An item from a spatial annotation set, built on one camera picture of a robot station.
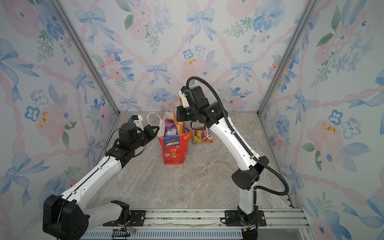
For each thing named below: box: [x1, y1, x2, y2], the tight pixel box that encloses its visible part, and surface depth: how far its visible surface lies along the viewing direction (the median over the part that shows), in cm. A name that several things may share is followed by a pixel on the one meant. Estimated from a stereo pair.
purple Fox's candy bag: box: [164, 119, 178, 137], surface depth 85 cm
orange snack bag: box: [173, 111, 184, 136], surface depth 74 cm
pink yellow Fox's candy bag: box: [191, 127, 214, 143], surface depth 105 cm
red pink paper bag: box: [157, 112, 193, 165], surface depth 83 cm
